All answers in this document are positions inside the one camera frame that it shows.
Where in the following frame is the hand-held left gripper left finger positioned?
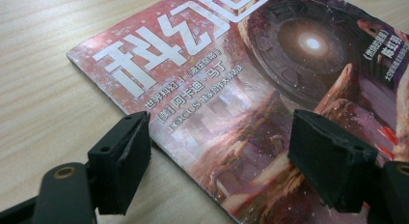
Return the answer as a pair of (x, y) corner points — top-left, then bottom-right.
(87, 111), (152, 216)

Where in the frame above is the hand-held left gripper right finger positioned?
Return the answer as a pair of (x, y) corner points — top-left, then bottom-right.
(287, 108), (379, 214)

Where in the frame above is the glossy magazine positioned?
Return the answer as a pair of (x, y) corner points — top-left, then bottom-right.
(66, 0), (409, 224)

